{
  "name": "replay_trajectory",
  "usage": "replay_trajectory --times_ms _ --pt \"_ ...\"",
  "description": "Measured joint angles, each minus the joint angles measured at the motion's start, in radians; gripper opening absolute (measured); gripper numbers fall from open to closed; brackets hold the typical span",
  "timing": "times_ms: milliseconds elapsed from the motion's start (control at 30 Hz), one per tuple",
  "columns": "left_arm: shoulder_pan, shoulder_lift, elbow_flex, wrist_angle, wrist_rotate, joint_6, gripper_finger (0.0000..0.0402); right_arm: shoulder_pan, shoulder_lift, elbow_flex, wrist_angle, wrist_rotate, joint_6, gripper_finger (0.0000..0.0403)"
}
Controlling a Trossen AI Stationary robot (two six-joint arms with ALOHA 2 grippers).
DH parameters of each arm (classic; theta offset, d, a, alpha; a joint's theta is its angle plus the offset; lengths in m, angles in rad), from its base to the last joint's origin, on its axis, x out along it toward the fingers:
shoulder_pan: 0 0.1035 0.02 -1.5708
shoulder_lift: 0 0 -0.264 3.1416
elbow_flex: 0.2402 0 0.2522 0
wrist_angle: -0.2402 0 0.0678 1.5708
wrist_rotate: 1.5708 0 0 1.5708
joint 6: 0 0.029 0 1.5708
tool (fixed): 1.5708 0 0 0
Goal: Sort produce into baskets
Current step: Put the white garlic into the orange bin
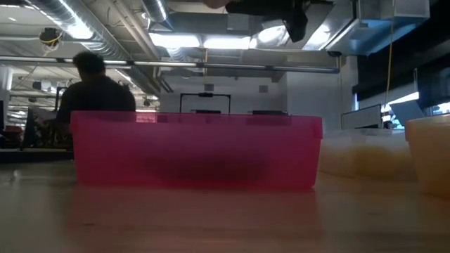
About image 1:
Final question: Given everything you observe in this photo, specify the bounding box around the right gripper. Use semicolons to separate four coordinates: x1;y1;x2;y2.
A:
224;0;311;44

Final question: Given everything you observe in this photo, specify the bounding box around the yellow hanging cable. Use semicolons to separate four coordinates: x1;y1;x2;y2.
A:
382;22;394;117

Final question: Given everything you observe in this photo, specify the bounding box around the grey ceiling box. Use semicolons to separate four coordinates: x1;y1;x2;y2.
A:
227;13;251;32

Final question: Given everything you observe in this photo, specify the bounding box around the silver rectangular air duct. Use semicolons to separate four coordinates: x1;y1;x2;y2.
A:
302;0;361;53

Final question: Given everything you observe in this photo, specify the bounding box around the red plastic bin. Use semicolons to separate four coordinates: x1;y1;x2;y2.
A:
69;110;323;192

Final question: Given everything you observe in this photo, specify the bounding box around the person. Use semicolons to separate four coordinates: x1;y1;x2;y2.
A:
55;51;137;136

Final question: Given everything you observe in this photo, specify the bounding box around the dark ceiling duct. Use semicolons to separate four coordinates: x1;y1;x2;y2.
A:
168;12;263;36

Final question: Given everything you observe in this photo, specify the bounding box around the large silver ventilation duct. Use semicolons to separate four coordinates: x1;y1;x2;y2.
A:
26;0;173;95

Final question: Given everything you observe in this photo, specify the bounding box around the clear plastic bin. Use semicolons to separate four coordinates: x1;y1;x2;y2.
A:
317;128;418;183

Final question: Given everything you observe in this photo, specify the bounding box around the ceiling light panel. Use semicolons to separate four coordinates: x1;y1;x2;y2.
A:
202;36;252;50
149;33;201;49

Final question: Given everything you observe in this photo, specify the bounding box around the small silver round duct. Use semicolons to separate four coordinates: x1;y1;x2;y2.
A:
142;0;169;22

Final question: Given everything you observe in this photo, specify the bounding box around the long ceiling tube rail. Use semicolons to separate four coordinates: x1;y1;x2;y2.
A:
0;56;341;74

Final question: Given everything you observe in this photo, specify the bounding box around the yellow black cable reel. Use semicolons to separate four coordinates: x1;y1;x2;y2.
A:
39;27;64;57

